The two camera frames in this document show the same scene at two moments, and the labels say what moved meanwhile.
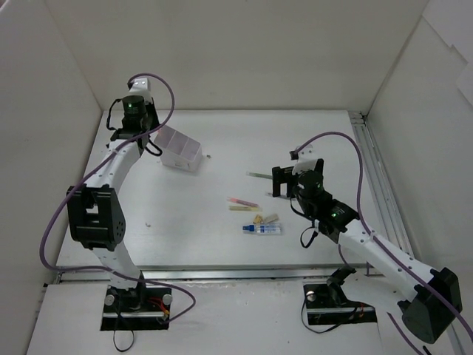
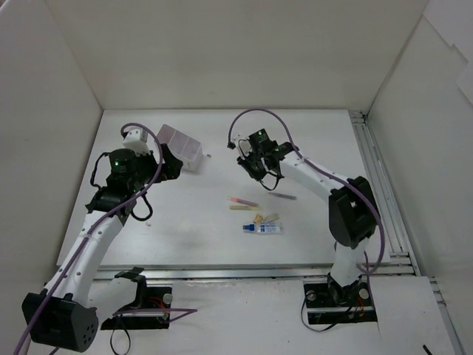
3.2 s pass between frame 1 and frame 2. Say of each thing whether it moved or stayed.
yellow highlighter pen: stayed
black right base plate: stayed
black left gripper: moved
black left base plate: stayed
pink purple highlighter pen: stayed
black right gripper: moved
